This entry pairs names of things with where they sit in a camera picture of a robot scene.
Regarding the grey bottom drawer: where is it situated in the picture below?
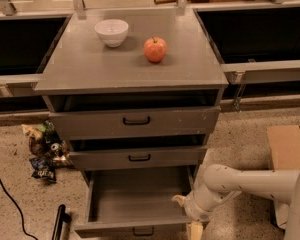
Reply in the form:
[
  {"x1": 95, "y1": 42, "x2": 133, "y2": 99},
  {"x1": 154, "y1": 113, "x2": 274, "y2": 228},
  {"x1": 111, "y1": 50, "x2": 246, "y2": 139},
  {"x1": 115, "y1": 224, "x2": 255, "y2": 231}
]
[{"x1": 75, "y1": 166, "x2": 194, "y2": 238}]

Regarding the grey drawer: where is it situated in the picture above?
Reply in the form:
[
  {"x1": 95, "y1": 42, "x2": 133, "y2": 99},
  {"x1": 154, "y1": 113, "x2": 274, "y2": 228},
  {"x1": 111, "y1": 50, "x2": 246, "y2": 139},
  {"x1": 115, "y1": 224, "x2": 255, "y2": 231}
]
[
  {"x1": 50, "y1": 106, "x2": 220, "y2": 140},
  {"x1": 75, "y1": 166, "x2": 194, "y2": 238},
  {"x1": 70, "y1": 146, "x2": 207, "y2": 171}
]

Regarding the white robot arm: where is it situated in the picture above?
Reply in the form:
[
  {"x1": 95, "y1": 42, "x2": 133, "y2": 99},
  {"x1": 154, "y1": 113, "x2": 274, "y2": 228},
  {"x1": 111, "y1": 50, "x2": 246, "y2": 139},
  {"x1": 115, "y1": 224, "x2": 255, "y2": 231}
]
[{"x1": 172, "y1": 164, "x2": 300, "y2": 240}]

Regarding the grey middle drawer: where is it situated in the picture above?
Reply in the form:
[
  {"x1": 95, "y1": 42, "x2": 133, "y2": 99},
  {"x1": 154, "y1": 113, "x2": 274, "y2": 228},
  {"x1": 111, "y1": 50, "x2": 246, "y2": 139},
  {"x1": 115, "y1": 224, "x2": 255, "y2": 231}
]
[{"x1": 70, "y1": 146, "x2": 207, "y2": 171}]

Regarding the grey top drawer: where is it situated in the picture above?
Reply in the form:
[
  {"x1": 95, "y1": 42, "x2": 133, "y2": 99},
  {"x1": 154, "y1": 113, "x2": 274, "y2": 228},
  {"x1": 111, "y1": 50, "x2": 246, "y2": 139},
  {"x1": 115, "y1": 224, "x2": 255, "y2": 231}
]
[{"x1": 50, "y1": 106, "x2": 220, "y2": 140}]

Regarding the grey drawer cabinet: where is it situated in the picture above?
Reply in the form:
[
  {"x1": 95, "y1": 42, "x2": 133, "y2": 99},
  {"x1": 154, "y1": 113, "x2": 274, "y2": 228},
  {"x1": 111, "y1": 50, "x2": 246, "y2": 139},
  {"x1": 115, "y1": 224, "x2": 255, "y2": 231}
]
[{"x1": 33, "y1": 6, "x2": 230, "y2": 185}]

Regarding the cardboard box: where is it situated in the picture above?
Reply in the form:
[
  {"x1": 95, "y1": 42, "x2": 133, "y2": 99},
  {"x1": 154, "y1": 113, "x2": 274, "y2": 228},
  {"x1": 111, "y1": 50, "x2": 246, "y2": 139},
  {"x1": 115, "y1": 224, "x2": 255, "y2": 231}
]
[{"x1": 266, "y1": 120, "x2": 300, "y2": 232}]

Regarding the blue snack bag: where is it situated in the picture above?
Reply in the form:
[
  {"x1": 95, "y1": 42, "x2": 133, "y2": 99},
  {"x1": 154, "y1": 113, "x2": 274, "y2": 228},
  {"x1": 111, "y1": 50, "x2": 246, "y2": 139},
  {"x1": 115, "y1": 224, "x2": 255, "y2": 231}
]
[{"x1": 29, "y1": 157, "x2": 56, "y2": 183}]

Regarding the green snack bag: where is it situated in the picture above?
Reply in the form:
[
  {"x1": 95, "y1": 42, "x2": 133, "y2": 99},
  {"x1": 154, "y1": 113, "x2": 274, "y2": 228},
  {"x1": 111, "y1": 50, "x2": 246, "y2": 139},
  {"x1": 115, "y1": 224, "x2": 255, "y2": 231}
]
[{"x1": 42, "y1": 120, "x2": 59, "y2": 143}]

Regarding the red apple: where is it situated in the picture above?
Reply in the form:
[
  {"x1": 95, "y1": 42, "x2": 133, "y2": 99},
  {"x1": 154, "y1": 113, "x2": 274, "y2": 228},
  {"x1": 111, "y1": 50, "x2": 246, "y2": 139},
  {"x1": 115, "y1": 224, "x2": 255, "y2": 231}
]
[{"x1": 143, "y1": 37, "x2": 167, "y2": 63}]

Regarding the brown snack bag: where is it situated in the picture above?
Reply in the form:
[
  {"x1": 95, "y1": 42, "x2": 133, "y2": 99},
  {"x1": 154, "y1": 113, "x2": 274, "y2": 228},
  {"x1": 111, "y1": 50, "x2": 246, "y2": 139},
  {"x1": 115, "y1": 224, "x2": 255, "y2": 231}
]
[{"x1": 21, "y1": 124, "x2": 48, "y2": 156}]

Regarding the white ceramic bowl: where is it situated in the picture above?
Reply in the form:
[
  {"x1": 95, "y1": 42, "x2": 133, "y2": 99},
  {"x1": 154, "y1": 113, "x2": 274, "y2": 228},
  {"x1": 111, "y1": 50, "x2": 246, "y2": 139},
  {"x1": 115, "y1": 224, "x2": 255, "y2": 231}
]
[{"x1": 94, "y1": 19, "x2": 129, "y2": 47}]

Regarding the wooden stick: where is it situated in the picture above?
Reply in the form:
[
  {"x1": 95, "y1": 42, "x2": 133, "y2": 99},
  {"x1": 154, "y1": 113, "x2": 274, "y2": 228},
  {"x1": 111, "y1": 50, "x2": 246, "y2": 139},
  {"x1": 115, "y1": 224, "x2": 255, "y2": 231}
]
[{"x1": 153, "y1": 0, "x2": 177, "y2": 5}]

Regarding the right grey counter frame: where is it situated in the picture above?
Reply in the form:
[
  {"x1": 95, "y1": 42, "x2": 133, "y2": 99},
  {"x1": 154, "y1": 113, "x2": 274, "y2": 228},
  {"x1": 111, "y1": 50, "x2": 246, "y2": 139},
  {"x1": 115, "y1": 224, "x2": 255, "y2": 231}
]
[{"x1": 195, "y1": 5, "x2": 300, "y2": 109}]

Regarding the grey counter frame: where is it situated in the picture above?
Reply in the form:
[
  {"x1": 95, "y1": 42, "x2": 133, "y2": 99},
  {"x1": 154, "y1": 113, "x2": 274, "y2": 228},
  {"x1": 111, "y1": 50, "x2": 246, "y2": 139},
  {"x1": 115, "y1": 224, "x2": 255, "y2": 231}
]
[
  {"x1": 195, "y1": 5, "x2": 300, "y2": 109},
  {"x1": 0, "y1": 14, "x2": 70, "y2": 113}
]

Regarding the black floor cable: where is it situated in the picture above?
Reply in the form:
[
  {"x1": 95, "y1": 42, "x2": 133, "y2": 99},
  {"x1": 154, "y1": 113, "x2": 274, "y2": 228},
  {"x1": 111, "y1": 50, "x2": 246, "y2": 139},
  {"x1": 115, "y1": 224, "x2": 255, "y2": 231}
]
[{"x1": 0, "y1": 163, "x2": 40, "y2": 240}]

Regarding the left grey counter frame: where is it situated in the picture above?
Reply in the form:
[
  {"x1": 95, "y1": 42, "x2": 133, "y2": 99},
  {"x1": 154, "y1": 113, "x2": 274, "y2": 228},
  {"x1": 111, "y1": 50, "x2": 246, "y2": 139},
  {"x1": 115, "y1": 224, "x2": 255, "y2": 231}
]
[{"x1": 0, "y1": 14, "x2": 70, "y2": 113}]

